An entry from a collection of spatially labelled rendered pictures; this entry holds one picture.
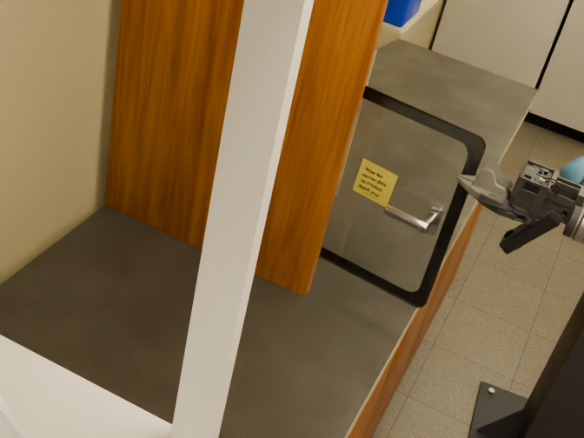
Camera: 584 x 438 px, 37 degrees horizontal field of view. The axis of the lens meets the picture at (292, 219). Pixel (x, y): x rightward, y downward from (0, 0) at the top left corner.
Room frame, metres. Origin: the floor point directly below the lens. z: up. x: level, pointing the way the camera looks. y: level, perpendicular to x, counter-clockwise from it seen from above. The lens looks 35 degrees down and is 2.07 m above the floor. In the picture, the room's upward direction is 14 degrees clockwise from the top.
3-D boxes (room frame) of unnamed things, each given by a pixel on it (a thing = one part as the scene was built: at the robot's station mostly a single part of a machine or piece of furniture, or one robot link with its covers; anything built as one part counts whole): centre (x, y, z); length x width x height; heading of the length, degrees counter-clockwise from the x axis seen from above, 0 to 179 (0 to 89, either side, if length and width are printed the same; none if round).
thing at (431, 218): (1.35, -0.21, 1.20); 0.10 x 0.05 x 0.03; 67
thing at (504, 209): (1.27, -0.35, 1.31); 0.09 x 0.05 x 0.02; 73
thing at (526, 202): (1.27, -0.41, 1.34); 0.12 x 0.08 x 0.09; 73
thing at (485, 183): (1.29, -0.31, 1.34); 0.09 x 0.03 x 0.06; 73
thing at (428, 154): (1.40, -0.16, 1.19); 0.30 x 0.01 x 0.40; 67
